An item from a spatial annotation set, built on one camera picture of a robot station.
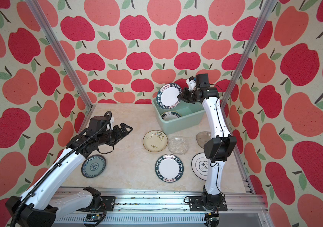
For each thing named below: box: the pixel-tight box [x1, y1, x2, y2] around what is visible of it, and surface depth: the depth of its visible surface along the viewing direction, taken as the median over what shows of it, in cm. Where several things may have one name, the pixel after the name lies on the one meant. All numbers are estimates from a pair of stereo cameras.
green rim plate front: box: [154, 153, 185, 184], surface depth 89 cm
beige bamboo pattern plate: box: [142, 130, 169, 153], surface depth 102 cm
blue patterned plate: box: [81, 154, 107, 179], surface depth 88 cm
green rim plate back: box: [160, 110, 183, 122], surface depth 114 cm
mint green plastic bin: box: [152, 96, 206, 136], surface depth 98 cm
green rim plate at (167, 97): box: [156, 82, 183, 110], surface depth 89 cm
